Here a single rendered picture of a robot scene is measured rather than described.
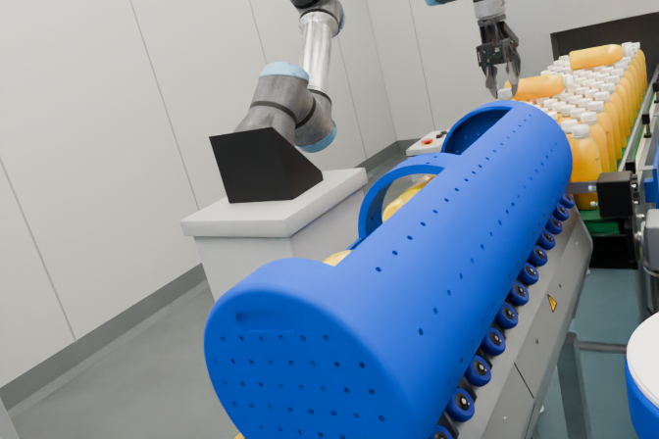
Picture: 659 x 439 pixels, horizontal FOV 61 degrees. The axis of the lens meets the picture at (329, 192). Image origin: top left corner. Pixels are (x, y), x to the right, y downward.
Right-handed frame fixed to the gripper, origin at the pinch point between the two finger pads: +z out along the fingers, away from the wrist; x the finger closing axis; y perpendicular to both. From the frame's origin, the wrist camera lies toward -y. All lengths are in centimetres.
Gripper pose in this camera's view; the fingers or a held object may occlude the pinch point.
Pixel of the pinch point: (505, 92)
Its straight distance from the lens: 158.6
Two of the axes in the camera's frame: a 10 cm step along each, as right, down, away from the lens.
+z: 2.3, 9.4, 2.6
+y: -5.2, 3.5, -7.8
